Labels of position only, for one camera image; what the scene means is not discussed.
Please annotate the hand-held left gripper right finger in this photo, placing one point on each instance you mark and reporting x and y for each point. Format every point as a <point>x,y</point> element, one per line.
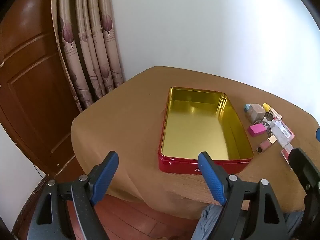
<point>212,177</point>

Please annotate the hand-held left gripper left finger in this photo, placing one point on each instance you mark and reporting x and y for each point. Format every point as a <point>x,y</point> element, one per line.
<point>105,177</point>

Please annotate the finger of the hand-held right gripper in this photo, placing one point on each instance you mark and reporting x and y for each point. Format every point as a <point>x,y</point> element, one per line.
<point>318,134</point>
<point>302,163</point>

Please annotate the clear box with red content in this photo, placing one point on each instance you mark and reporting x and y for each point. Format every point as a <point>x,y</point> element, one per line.
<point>286,152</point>

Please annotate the clear labelled plastic box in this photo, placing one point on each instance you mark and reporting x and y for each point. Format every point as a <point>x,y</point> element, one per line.
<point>282,133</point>

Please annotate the red tin box gold inside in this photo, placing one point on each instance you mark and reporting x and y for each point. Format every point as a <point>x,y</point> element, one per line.
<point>195,130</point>

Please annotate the clear plastic round-cup tray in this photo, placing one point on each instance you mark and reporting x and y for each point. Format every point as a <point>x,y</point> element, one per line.
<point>268,117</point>

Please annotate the pink block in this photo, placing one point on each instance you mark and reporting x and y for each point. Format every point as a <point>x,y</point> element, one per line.
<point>255,130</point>

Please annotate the yellow block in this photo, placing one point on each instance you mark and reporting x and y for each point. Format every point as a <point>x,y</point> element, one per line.
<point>266,107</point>

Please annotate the brown cardboard box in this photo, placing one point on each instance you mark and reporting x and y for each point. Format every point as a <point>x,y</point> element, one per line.
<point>257,112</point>

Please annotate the small blue cartoon tin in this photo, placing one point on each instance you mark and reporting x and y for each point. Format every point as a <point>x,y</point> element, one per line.
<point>247,108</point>

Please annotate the person's blue jeans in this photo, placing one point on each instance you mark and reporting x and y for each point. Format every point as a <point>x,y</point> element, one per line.
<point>207,222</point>

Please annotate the brown tablecloth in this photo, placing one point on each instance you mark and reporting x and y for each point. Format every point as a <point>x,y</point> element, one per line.
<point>125,120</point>

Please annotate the brown wooden door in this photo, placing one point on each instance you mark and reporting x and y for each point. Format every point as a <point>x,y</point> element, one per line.
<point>32,92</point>

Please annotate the beige leaf-print curtain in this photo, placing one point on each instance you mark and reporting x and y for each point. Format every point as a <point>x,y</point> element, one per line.
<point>100,42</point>

